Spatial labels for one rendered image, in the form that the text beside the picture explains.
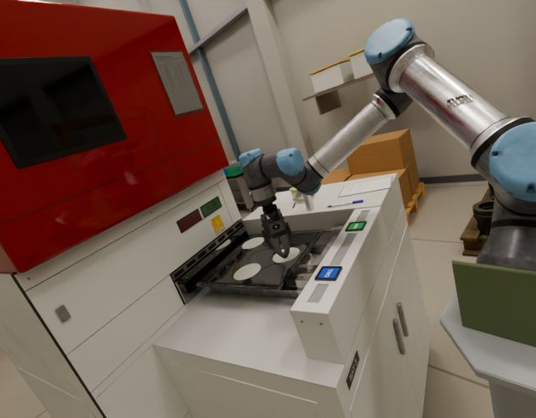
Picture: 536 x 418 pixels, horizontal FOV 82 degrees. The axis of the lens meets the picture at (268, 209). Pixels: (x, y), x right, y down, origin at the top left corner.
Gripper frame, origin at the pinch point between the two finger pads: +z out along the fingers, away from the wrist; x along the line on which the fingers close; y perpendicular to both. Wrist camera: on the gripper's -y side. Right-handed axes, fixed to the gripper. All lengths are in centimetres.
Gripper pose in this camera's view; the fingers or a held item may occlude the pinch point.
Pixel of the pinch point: (285, 255)
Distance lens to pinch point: 102.5
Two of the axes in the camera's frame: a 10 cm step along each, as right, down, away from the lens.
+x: -9.5, 3.2, 0.2
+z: 3.2, 9.1, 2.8
